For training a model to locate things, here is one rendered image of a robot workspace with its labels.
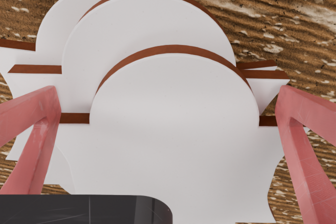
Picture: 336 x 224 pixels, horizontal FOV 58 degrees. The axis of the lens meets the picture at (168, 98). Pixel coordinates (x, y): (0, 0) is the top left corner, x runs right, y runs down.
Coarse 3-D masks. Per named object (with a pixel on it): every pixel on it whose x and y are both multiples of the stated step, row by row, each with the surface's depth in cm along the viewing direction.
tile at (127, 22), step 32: (128, 0) 11; (160, 0) 11; (192, 0) 12; (96, 32) 12; (128, 32) 12; (160, 32) 12; (192, 32) 12; (224, 32) 12; (32, 64) 13; (64, 64) 12; (96, 64) 12; (64, 96) 13; (256, 96) 13; (64, 160) 16
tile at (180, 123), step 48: (192, 48) 12; (96, 96) 12; (144, 96) 12; (192, 96) 12; (240, 96) 12; (96, 144) 14; (144, 144) 14; (192, 144) 14; (240, 144) 14; (96, 192) 16; (144, 192) 16; (192, 192) 16; (240, 192) 16
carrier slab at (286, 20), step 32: (0, 0) 16; (32, 0) 16; (224, 0) 16; (256, 0) 16; (288, 0) 16; (320, 0) 16; (0, 32) 17; (32, 32) 17; (256, 32) 17; (288, 32) 17; (320, 32) 17; (288, 64) 18; (320, 64) 18; (0, 96) 19; (320, 96) 19; (0, 160) 22; (320, 160) 22; (64, 192) 24; (288, 192) 24
